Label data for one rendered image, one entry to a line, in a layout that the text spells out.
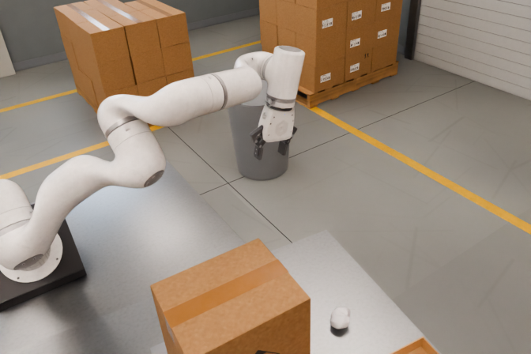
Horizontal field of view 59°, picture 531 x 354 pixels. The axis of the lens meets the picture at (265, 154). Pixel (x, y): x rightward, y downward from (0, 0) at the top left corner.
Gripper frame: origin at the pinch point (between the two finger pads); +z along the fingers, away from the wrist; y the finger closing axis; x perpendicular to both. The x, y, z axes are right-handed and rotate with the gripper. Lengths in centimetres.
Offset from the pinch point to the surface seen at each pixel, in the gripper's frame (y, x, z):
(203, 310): -38, -30, 19
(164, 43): 100, 266, 42
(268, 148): 111, 124, 75
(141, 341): -41, -7, 50
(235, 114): 91, 141, 55
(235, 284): -28.4, -28.1, 16.4
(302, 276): 8.6, -16.7, 37.7
